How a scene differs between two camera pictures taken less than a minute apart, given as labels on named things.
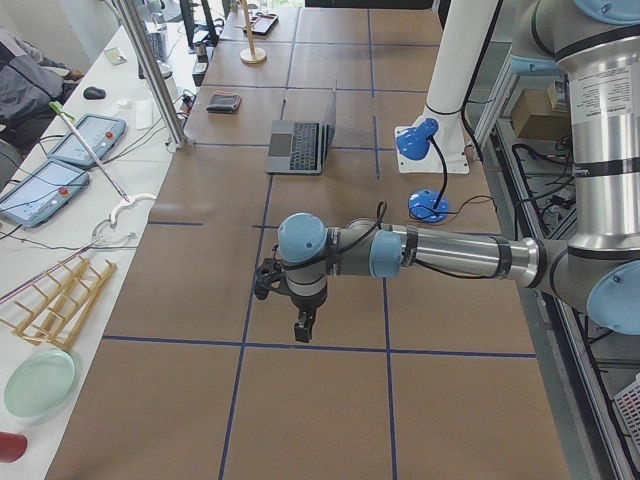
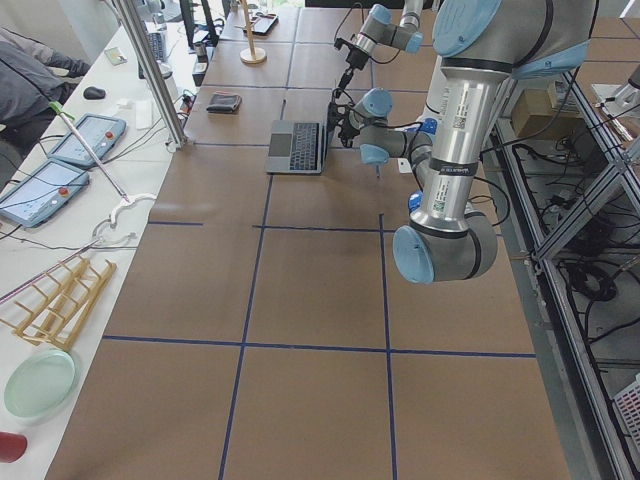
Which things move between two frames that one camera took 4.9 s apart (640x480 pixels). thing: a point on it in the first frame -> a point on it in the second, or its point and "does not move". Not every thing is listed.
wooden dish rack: x=62 y=309 does not move
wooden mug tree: x=251 y=54 does not move
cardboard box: x=534 y=117 does not move
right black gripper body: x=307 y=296 -> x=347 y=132
